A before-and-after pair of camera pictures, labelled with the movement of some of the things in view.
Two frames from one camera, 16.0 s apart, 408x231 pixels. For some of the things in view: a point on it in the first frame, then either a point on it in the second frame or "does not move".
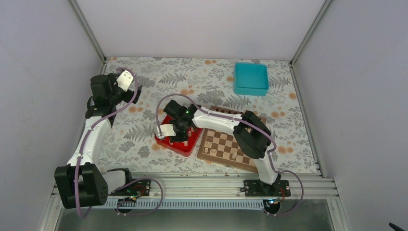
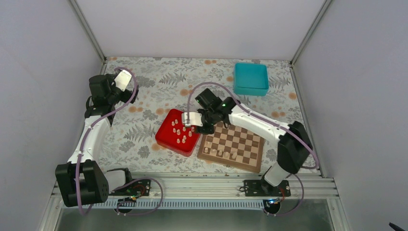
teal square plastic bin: (250, 79) does not move
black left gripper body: (113, 98) does not move
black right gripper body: (184, 137) -> (210, 130)
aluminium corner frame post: (89, 33) does not move
